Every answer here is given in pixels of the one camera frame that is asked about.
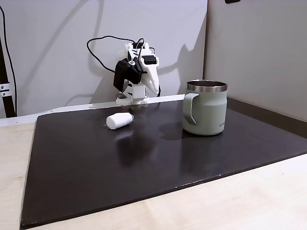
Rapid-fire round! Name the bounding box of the white gauze roll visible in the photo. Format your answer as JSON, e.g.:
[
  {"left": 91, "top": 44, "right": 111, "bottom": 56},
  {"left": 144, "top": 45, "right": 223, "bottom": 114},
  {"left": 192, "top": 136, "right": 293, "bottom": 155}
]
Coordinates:
[{"left": 106, "top": 112, "right": 134, "bottom": 131}]

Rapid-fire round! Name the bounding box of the sage green steel-rimmed mug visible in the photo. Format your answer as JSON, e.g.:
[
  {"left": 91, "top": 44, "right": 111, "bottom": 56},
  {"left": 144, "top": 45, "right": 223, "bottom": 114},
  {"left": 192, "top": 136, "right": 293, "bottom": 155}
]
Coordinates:
[{"left": 182, "top": 80, "right": 228, "bottom": 137}]

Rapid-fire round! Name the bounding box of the black table mat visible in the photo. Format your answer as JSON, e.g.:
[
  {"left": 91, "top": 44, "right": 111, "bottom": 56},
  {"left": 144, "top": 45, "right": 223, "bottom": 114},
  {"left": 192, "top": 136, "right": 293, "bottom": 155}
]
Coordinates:
[{"left": 20, "top": 97, "right": 307, "bottom": 229}]

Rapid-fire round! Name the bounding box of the black stand pole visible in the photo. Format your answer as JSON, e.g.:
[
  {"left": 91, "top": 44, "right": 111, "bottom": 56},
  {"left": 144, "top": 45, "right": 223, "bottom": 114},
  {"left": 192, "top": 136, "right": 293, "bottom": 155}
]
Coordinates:
[{"left": 0, "top": 35, "right": 16, "bottom": 118}]

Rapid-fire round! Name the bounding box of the black oval camera box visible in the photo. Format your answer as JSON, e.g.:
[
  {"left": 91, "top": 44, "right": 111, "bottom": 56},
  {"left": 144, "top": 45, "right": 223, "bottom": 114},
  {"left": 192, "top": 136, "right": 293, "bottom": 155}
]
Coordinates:
[{"left": 113, "top": 59, "right": 142, "bottom": 92}]

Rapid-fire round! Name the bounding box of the thin black hanging cable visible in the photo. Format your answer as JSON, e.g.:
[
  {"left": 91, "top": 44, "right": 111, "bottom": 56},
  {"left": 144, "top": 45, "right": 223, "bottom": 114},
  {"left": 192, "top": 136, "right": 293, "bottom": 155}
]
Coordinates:
[{"left": 0, "top": 4, "right": 19, "bottom": 116}]

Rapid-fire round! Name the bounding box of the white clamp bracket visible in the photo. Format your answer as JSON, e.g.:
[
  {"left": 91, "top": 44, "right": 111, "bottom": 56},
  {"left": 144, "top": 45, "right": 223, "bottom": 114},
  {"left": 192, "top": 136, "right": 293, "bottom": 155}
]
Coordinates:
[{"left": 0, "top": 82, "right": 11, "bottom": 97}]

